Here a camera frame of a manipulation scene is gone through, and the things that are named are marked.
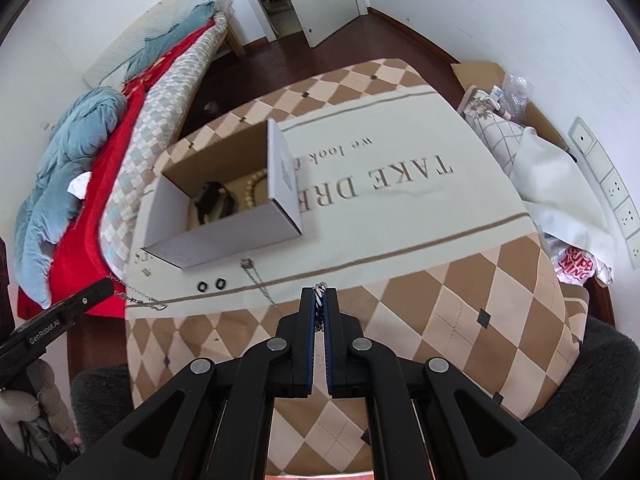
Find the thin silver chain necklace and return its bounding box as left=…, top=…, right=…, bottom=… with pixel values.
left=240, top=257, right=280, bottom=310

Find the silver pendant necklace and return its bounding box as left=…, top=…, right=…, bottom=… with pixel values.
left=105, top=273, right=168, bottom=312

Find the plush toy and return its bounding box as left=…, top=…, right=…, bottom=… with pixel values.
left=1, top=360, right=78, bottom=468

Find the red blanket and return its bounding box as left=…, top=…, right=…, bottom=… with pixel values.
left=17, top=131, right=132, bottom=320

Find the beige checkered tablecloth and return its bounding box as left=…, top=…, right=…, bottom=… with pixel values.
left=124, top=57, right=589, bottom=477

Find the white cardboard box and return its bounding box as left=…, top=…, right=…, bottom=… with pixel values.
left=142, top=119, right=303, bottom=269

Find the white paper on bed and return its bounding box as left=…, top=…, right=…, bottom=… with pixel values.
left=67, top=171, right=92, bottom=200

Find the black smart watch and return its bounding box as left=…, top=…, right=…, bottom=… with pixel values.
left=194, top=181, right=236, bottom=226

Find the blue quilt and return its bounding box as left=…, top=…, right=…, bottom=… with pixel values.
left=14, top=1, right=215, bottom=309

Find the red white plastic bag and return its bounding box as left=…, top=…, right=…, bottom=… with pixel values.
left=551, top=246, right=597, bottom=286

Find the dark fuzzy rug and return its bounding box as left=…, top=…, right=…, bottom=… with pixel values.
left=523, top=316, right=639, bottom=479

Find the white cloth pile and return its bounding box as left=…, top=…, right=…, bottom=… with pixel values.
left=456, top=84, right=616, bottom=281

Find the checkered bed sheet mattress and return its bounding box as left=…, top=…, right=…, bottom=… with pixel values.
left=99, top=12, right=228, bottom=280

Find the white headboard pillow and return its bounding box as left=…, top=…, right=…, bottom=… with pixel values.
left=82, top=0, right=233, bottom=88

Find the brown cardboard box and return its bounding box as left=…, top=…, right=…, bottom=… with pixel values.
left=451, top=61, right=570, bottom=152

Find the white power strip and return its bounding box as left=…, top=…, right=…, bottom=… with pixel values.
left=568, top=117, right=639, bottom=270

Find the wooden bead bracelet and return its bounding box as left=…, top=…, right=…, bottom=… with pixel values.
left=243, top=168, right=269, bottom=210

